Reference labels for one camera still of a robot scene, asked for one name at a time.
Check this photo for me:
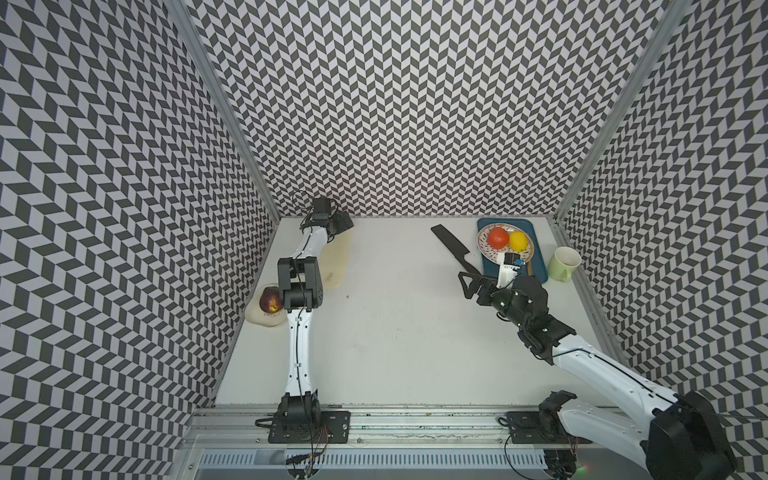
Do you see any cream small dish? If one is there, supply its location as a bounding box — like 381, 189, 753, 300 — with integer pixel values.
244, 284, 287, 328

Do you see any dark red apple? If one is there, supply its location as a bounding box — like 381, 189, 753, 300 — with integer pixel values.
259, 286, 283, 314

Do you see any black kitchen knife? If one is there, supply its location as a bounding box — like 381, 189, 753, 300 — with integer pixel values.
431, 224, 481, 275

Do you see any aluminium front rail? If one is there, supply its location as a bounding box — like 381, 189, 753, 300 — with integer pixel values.
179, 404, 685, 451

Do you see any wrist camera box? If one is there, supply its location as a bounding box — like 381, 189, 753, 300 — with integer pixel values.
311, 197, 333, 221
496, 251, 525, 289

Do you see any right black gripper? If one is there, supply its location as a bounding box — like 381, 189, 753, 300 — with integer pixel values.
457, 271, 527, 329

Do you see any cream plastic cutting board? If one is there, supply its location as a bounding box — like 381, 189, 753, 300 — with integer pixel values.
319, 230, 353, 290

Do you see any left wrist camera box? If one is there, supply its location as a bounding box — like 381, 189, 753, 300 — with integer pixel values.
311, 197, 333, 221

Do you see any red tomato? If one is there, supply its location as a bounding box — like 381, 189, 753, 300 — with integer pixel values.
486, 227, 509, 250

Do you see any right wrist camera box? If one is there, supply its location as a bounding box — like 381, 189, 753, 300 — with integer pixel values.
496, 251, 525, 289

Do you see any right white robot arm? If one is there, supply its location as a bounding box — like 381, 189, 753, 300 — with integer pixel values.
458, 272, 737, 479

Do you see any teal rectangular tray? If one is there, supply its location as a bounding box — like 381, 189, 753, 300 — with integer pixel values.
477, 218, 548, 283

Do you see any yellow lemon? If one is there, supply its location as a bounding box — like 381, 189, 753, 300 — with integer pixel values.
508, 230, 529, 253

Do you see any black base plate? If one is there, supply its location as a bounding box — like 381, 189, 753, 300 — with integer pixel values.
268, 410, 351, 445
504, 411, 592, 445

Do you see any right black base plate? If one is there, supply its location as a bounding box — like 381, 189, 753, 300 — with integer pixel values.
504, 411, 592, 445

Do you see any light green mug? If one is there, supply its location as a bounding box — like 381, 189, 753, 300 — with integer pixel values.
547, 246, 582, 283

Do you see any patterned round plate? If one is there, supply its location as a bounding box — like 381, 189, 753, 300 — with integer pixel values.
477, 222, 536, 265

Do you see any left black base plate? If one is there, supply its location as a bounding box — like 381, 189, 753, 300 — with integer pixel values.
268, 410, 351, 445

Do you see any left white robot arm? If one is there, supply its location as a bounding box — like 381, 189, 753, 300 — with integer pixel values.
255, 197, 353, 444

